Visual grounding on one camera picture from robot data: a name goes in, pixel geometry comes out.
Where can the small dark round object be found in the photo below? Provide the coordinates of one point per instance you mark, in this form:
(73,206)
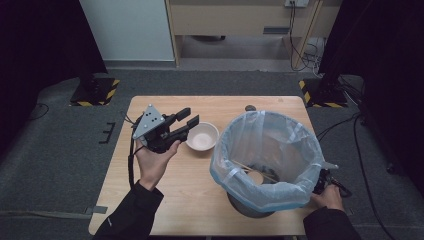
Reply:
(250,107)

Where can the person's right hand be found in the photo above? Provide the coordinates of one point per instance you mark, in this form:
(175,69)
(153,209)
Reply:
(328,198)

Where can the grey floor tape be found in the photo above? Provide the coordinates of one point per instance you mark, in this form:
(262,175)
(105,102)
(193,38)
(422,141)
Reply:
(96,210)

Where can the light wooden cabinet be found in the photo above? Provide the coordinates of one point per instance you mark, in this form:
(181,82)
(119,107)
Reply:
(233,20)

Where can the black curtain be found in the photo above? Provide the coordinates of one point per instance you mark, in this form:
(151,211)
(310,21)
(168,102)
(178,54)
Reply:
(43,43)
(383,66)

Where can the wooden chopstick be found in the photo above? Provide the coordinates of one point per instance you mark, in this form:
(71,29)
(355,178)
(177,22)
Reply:
(246,167)
(263,173)

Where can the striped black stand base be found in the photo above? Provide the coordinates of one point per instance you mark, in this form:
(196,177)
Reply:
(95,92)
(321,95)

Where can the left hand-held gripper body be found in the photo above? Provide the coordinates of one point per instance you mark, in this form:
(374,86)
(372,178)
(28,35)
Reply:
(155,130)

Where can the wall socket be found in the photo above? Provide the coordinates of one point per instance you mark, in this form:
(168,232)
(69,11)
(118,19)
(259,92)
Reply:
(296,2)

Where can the person's left hand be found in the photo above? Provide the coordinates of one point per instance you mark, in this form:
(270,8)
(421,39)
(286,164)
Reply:
(155,166)

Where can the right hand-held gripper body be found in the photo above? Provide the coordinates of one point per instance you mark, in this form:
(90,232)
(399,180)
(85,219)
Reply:
(324,178)

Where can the grey trash bin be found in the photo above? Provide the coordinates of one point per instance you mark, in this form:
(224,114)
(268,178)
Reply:
(248,210)

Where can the white panel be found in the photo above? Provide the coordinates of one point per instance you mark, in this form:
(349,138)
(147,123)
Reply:
(126,30)

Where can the bin with blue bag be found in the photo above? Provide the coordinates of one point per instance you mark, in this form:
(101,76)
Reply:
(270,146)

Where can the white paper bowl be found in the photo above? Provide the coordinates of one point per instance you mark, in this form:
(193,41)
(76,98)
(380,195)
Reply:
(201,136)

